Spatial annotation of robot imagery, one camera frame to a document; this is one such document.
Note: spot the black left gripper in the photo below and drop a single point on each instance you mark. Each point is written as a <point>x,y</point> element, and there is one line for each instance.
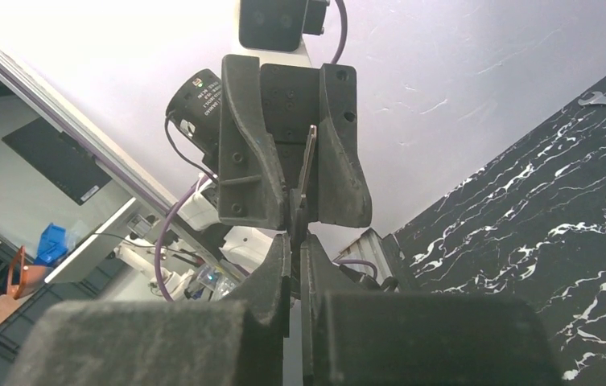
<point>275,103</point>

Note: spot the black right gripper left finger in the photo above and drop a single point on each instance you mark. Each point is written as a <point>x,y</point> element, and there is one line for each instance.
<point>237,340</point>

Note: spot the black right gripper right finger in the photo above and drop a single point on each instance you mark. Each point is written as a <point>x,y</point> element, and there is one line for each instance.
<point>356,336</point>

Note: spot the black head key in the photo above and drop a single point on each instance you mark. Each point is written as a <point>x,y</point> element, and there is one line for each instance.
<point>298,196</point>

